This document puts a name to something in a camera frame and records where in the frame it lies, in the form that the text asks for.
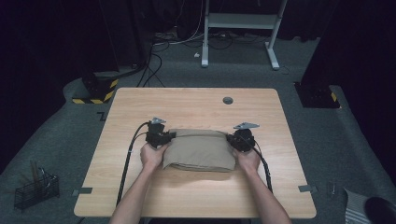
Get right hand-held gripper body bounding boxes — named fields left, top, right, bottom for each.
left=231, top=121, right=261, bottom=153

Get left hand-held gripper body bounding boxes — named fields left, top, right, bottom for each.
left=145, top=116, right=171, bottom=149

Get khaki shorts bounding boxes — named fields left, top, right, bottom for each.
left=162, top=128, right=237, bottom=173

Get person's right hand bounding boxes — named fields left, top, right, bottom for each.
left=232, top=147, right=262, bottom=175

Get person's left hand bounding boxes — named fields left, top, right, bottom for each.
left=139, top=142, right=171, bottom=174

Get black yellow striped stand base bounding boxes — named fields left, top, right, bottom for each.
left=72, top=70, right=120, bottom=105

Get grey tape piece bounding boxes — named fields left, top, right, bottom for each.
left=72, top=187, right=93, bottom=197
left=297, top=184, right=318, bottom=193

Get small metal item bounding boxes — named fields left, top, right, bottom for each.
left=328, top=179, right=338, bottom=197

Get dark curtain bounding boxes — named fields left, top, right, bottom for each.
left=301, top=0, right=396, bottom=183
left=0, top=0, right=104, bottom=162

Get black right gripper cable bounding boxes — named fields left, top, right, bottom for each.
left=251, top=145, right=275, bottom=194

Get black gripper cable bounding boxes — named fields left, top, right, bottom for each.
left=251, top=145, right=275, bottom=194
left=115, top=121, right=151, bottom=207

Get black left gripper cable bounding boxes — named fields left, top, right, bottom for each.
left=115, top=121, right=151, bottom=207

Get black floor cables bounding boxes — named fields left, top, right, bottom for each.
left=135, top=31, right=269, bottom=89

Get white floor cable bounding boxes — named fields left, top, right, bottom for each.
left=152, top=0, right=207, bottom=48

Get white metal desk frame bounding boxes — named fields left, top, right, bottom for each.
left=200, top=0, right=289, bottom=71

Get black wire basket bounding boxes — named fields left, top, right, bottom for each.
left=13, top=167, right=61, bottom=210

